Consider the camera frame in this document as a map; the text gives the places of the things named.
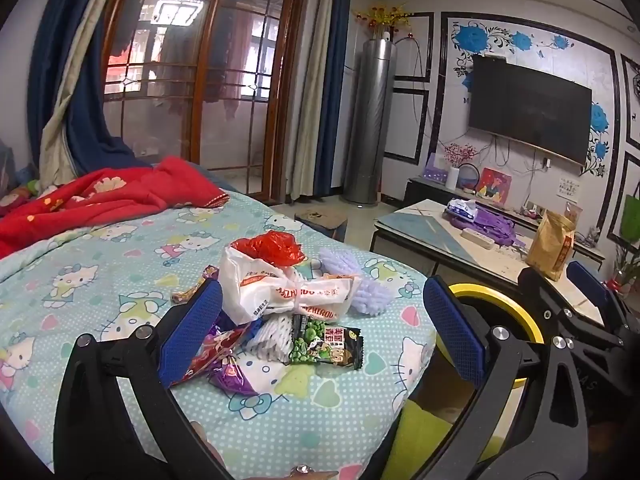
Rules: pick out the green tote bag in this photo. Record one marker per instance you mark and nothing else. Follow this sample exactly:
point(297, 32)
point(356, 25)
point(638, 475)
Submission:
point(631, 220)

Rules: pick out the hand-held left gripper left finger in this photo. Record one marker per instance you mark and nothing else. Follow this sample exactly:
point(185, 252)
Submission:
point(190, 330)

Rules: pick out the wooden framed glass door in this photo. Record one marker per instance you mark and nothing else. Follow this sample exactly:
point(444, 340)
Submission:
point(165, 110)

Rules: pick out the white power strip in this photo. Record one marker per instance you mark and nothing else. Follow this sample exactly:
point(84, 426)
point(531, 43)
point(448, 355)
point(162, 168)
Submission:
point(477, 238)

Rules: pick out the paper wall note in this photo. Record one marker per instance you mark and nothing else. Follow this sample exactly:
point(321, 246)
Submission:
point(569, 187)

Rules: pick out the beige curtain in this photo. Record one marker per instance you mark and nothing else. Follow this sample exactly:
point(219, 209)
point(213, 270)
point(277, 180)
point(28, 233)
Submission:
point(305, 110)
point(55, 135)

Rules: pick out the black television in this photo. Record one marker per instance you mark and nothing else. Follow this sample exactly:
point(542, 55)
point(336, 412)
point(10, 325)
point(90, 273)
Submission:
point(530, 105)

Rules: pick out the brown paper bag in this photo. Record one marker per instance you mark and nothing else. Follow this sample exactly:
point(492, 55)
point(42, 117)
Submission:
point(547, 245)

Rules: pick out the round table mirror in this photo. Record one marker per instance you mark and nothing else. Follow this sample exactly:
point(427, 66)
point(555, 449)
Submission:
point(470, 180)

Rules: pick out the coffee table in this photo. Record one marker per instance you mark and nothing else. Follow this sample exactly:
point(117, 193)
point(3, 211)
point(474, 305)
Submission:
point(425, 230)

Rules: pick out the green snack packet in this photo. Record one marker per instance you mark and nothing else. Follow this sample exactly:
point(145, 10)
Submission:
point(325, 347)

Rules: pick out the yellow artificial flowers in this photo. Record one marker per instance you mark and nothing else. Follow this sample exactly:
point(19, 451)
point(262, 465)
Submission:
point(382, 15)

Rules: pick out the blue and white packet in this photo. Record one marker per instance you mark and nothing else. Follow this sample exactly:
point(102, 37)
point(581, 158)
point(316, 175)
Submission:
point(461, 209)

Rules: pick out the white foam fruit net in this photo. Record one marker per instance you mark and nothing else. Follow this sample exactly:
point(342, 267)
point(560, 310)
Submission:
point(270, 342)

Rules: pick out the purple snack packet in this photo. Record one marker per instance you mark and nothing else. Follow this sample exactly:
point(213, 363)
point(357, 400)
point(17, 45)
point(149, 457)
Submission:
point(230, 360)

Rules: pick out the blue curtain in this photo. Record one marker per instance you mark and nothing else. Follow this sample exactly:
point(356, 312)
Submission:
point(332, 110)
point(85, 110)

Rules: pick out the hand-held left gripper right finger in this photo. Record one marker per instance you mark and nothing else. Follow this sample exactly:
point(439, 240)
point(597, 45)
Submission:
point(455, 330)

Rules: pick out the white vase with pink flowers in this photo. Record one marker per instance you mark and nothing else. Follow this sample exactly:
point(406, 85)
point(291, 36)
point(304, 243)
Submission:
point(453, 177)

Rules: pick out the purple foam fruit net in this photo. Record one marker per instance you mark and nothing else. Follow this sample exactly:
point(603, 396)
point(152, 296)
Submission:
point(370, 295)

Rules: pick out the purple cloth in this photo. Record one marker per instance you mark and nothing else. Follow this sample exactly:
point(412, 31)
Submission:
point(495, 225)

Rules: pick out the red plastic bag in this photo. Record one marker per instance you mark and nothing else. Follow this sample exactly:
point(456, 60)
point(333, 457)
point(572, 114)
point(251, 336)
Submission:
point(270, 247)

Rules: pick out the cartoon cat printed blanket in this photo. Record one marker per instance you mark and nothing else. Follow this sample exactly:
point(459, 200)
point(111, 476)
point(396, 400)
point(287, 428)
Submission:
point(125, 260)

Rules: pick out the purple box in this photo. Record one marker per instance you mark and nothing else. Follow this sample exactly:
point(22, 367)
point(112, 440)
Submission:
point(435, 170)

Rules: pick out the person's yellow-green clothing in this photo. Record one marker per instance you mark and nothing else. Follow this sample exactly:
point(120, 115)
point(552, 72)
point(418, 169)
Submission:
point(425, 435)

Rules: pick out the colourful picture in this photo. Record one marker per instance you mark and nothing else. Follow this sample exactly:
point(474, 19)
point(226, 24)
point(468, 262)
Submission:
point(492, 187)

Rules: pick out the yellow trash bin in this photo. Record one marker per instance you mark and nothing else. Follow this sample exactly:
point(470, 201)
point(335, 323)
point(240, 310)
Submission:
point(520, 310)

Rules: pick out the red blanket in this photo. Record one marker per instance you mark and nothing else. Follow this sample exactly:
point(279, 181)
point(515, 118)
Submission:
point(100, 200)

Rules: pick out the silver tower air conditioner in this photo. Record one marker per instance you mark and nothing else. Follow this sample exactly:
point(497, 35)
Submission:
point(367, 125)

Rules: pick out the black television cabinet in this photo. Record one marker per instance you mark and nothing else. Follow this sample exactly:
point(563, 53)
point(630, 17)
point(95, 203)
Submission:
point(420, 190)

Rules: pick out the white plastic bag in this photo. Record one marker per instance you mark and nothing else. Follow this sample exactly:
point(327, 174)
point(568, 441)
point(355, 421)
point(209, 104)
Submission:
point(260, 285)

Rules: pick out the potted plant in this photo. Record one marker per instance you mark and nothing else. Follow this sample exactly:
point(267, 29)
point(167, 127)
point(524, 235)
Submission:
point(625, 265)

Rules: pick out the blue square stool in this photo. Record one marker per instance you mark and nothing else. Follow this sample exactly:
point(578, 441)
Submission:
point(320, 220)

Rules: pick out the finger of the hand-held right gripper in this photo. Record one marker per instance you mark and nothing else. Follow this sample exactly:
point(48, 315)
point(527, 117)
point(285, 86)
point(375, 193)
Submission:
point(590, 280)
point(540, 285)

